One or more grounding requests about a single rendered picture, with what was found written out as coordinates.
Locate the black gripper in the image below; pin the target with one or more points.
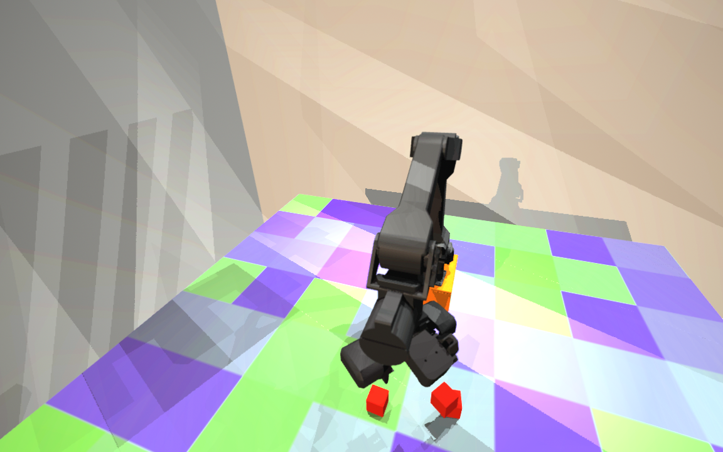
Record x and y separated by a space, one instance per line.
365 371

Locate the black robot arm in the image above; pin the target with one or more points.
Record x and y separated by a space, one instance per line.
413 244

